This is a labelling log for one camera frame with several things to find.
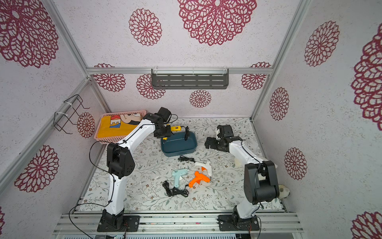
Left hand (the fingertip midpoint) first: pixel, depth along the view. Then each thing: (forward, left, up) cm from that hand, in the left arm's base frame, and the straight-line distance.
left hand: (167, 135), depth 95 cm
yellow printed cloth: (+12, +37, -4) cm, 39 cm away
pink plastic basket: (+2, +37, -8) cm, 38 cm away
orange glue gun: (-24, -19, -10) cm, 32 cm away
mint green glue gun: (-22, -7, -10) cm, 25 cm away
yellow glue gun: (+3, -7, +3) cm, 8 cm away
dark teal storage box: (0, -5, -11) cm, 12 cm away
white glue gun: (-18, -25, -10) cm, 32 cm away
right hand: (-5, -27, -1) cm, 28 cm away
